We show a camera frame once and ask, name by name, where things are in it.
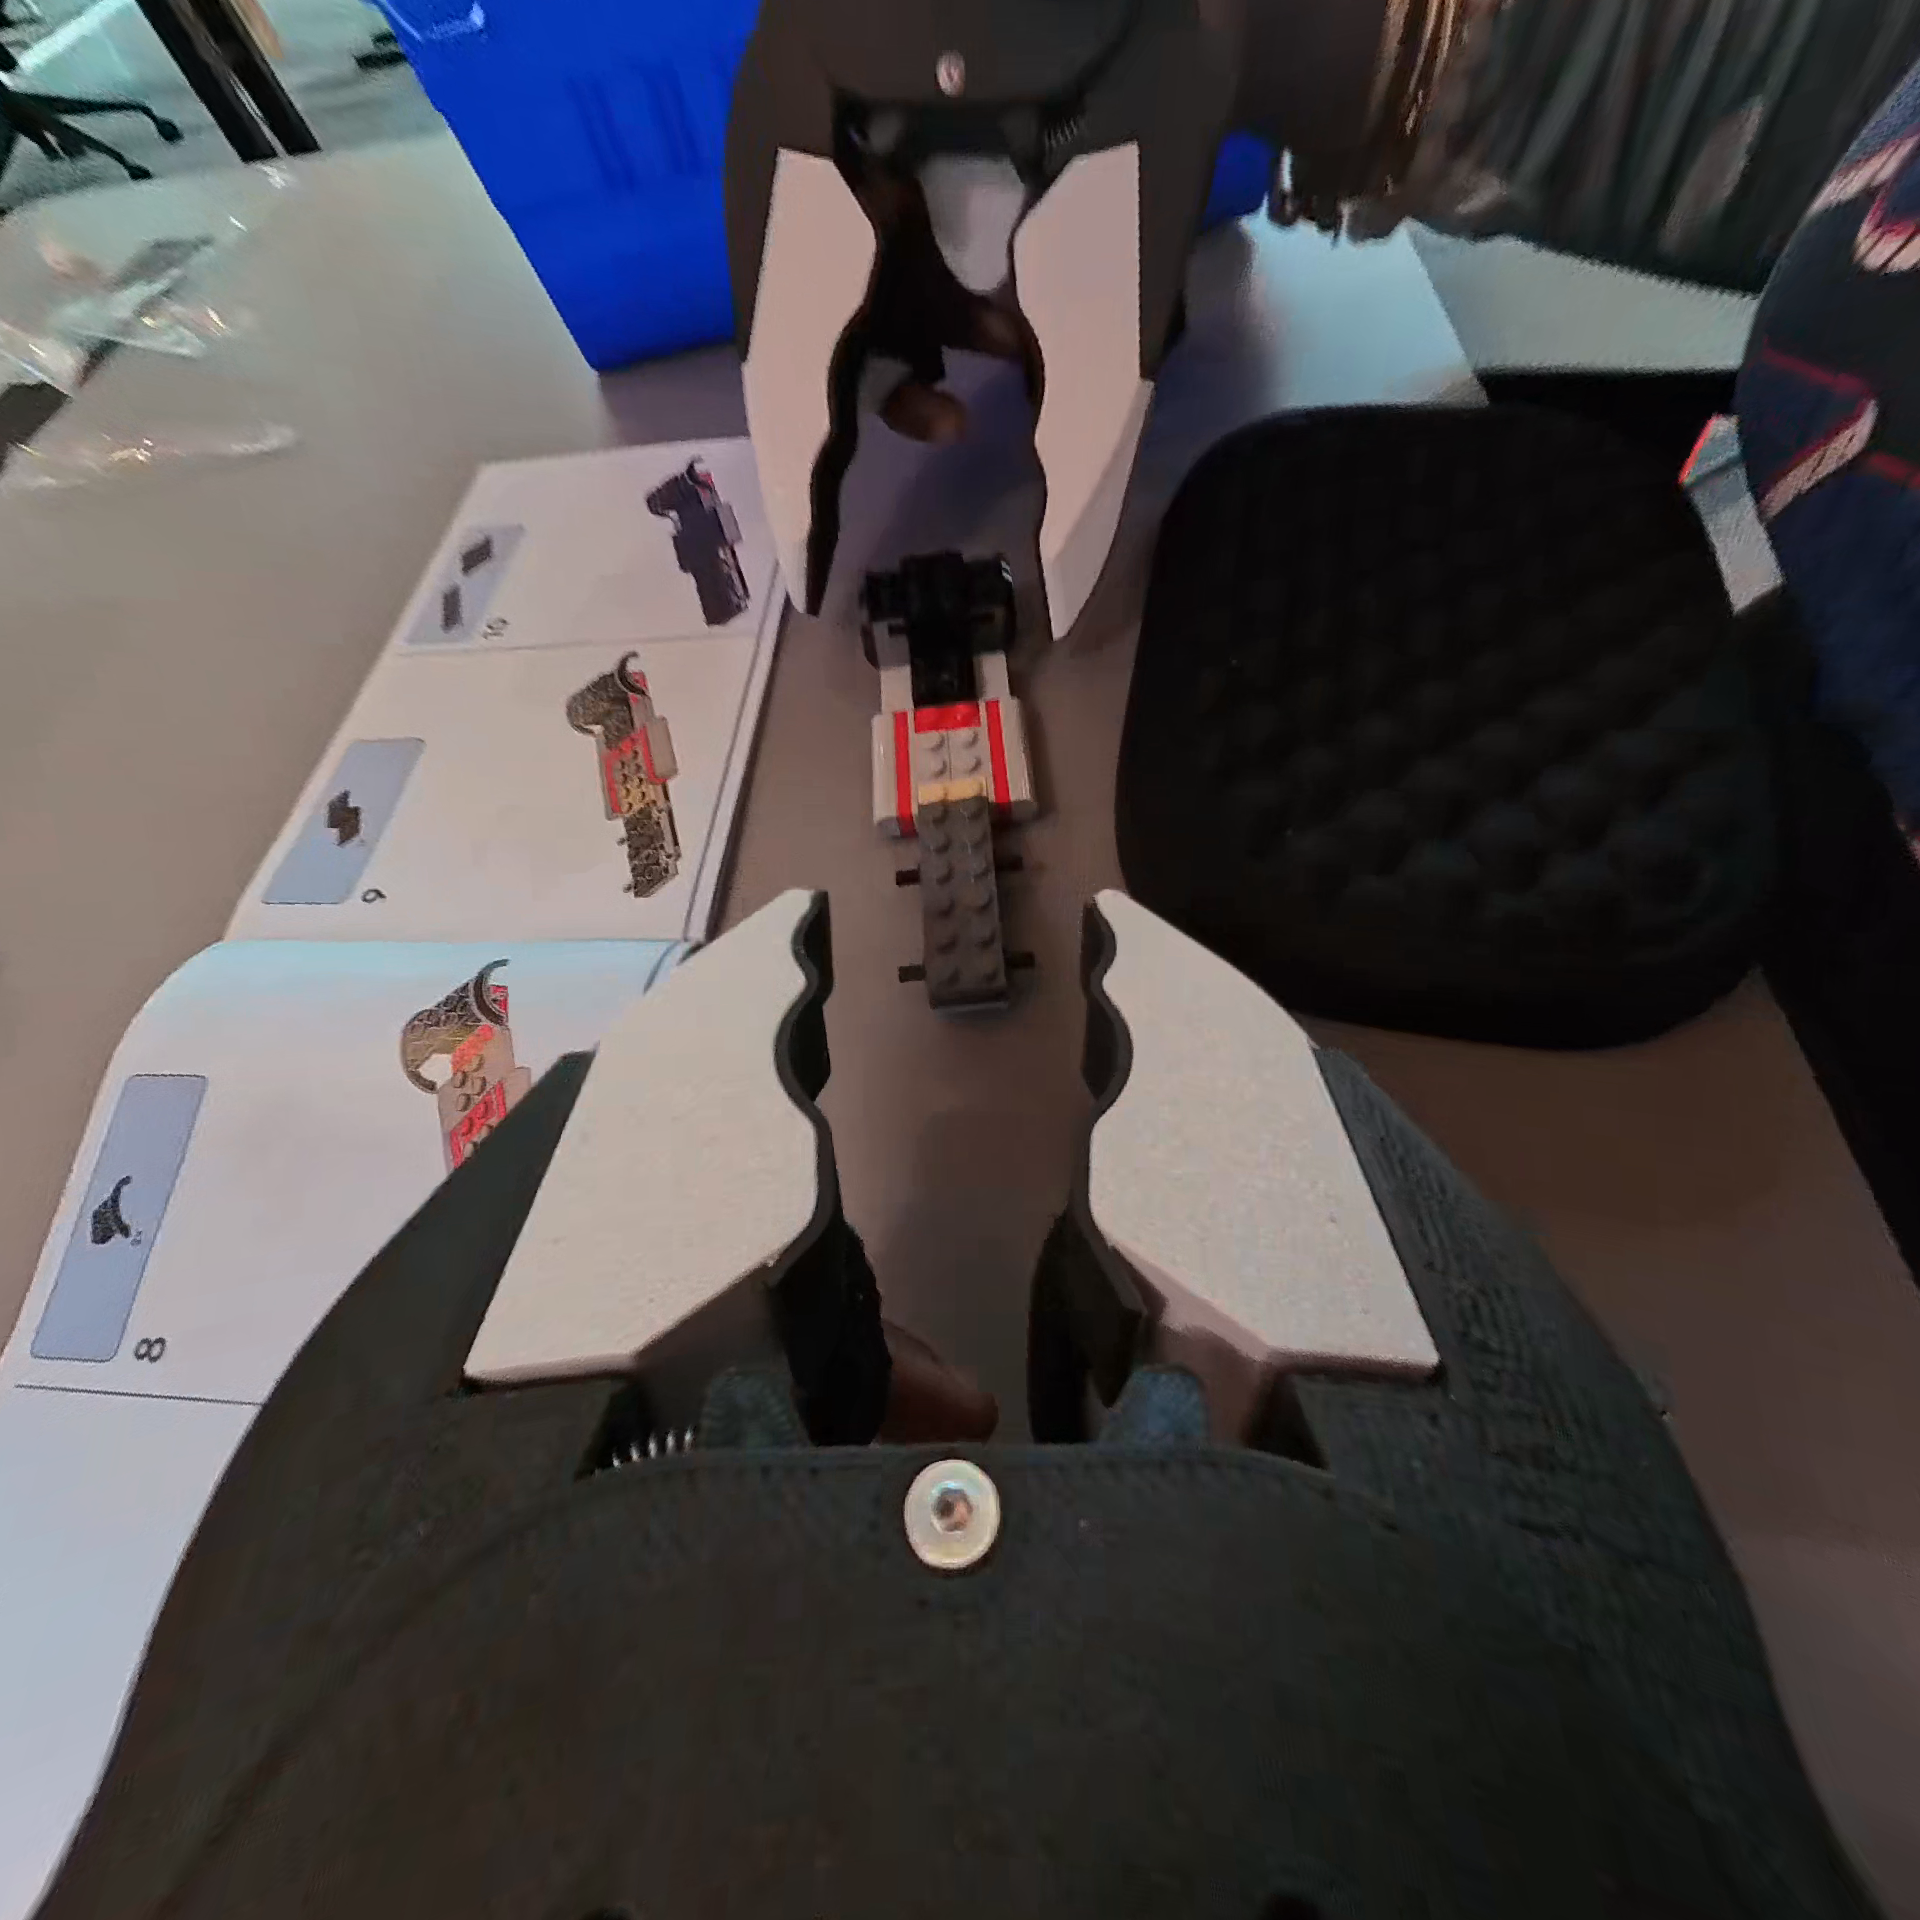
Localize clear plastic bag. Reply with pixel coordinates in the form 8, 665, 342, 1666
0, 166, 301, 497

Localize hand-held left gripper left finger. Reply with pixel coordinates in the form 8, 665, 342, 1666
465, 888, 890, 1450

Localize person's right hand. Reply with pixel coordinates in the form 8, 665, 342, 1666
873, 286, 1048, 448

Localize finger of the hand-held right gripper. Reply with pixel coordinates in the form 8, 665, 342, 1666
1006, 142, 1161, 642
744, 145, 890, 619

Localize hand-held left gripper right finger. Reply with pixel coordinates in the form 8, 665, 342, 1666
1030, 888, 1443, 1447

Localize open instruction booklet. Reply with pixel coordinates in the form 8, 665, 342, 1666
0, 435, 789, 1920

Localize partly built lego car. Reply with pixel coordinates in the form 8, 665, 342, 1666
858, 552, 1040, 1023

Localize person's right forearm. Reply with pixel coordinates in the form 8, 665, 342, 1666
1241, 0, 1884, 295

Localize person's left hand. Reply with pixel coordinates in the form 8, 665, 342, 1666
883, 1320, 1001, 1446

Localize black quilted cushion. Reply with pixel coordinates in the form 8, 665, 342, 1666
1117, 406, 1795, 1053

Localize blue plastic bin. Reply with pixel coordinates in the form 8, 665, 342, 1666
369, 0, 1277, 375

